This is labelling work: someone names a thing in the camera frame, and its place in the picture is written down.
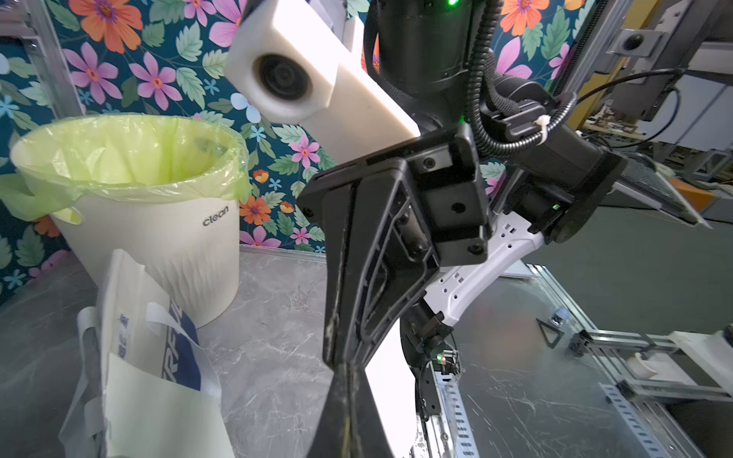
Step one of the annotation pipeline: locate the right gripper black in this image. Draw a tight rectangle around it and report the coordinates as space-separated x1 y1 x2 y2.
297 123 492 366

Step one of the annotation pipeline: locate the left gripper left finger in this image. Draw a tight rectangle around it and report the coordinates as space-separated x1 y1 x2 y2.
307 363 351 458

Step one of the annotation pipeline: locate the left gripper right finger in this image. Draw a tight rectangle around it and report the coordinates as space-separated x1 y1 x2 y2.
346 363 393 458

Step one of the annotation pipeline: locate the torn white receipt piece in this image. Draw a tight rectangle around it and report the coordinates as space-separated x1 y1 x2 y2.
366 323 418 457

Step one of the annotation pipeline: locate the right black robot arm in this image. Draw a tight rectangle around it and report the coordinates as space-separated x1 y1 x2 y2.
298 1 624 404

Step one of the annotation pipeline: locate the white trash bin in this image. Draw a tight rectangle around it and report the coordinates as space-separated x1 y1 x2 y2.
40 197 241 326

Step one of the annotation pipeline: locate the right bag white receipt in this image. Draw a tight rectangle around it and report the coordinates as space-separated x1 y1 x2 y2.
103 355 234 457

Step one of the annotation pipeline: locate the right blue white bag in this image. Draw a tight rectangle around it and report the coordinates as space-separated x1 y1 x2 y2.
58 249 221 457

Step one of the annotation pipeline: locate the yellow-green bin liner bag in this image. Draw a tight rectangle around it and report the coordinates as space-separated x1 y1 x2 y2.
1 114 252 221

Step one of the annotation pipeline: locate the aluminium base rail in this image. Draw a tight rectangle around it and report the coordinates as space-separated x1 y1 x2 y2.
418 363 479 458

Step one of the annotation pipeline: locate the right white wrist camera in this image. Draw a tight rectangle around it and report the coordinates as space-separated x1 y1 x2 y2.
224 0 420 163

